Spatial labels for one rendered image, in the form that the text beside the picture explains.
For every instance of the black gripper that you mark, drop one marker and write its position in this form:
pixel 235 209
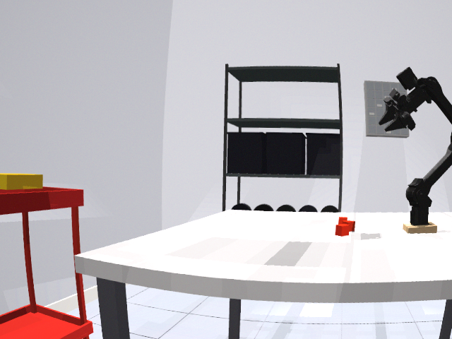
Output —
pixel 400 118

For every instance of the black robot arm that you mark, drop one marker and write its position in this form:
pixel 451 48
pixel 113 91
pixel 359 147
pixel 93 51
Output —
pixel 426 89

